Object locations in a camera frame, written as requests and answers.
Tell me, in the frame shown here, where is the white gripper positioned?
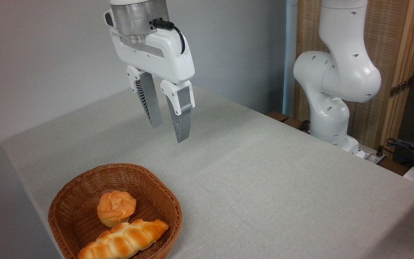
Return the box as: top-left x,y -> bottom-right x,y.
109,28 -> 196,144

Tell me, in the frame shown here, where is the braided golden bread loaf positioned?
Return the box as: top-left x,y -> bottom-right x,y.
77,218 -> 170,259

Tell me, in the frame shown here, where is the round golden bread roll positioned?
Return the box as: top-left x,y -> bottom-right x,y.
97,190 -> 137,228

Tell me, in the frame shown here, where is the brown wooden ledge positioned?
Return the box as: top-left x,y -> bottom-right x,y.
266,110 -> 312,133

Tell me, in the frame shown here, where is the brown wicker basket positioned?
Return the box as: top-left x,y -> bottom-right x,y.
48,163 -> 183,259

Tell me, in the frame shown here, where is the light grey tablecloth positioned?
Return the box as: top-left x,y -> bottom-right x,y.
0,77 -> 414,259

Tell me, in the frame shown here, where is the white power strip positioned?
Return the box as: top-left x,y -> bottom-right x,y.
358,148 -> 387,165

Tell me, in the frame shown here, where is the wooden woven folding screen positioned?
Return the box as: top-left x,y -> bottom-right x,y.
295,0 -> 414,159

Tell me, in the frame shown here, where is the metal screen hinge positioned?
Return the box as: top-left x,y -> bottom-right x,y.
390,77 -> 413,98

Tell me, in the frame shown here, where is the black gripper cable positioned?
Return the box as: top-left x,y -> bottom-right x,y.
152,19 -> 186,54

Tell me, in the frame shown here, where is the black cable bundle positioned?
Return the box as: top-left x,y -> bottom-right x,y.
386,138 -> 414,186

